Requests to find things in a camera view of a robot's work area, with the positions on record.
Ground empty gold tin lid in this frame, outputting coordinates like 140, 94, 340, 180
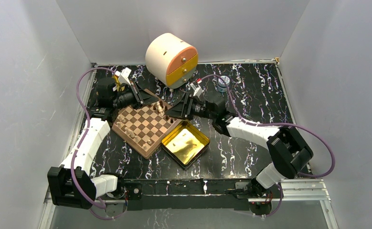
161, 120, 210, 169

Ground wooden chess board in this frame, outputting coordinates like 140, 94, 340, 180
111, 98, 181, 159

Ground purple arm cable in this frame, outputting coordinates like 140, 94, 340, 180
195, 74, 336, 218
70, 67, 129, 220

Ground gold tin with white pieces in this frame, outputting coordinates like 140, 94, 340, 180
112, 74, 123, 92

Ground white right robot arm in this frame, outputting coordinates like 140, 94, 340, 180
165, 93, 313, 198

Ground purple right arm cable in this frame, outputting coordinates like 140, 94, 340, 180
195, 74, 336, 218

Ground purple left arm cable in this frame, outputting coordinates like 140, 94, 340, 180
70, 67, 129, 220

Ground round pastel drawer cabinet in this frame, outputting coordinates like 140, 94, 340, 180
145, 33, 199, 89

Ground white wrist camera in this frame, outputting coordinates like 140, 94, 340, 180
190, 82, 203, 99
114, 67, 131, 85

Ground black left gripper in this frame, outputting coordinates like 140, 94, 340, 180
112, 82, 159, 110

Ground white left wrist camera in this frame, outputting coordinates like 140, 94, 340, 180
114, 67, 131, 85

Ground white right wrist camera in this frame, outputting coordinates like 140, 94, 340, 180
190, 82, 203, 99

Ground small blue white jar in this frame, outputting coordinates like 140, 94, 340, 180
217, 76, 230, 93

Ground dark chess pieces row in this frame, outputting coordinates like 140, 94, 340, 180
152, 101, 174, 124

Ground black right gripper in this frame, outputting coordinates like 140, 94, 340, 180
164, 92, 215, 122

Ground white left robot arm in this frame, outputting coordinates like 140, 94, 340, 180
47, 78, 159, 209

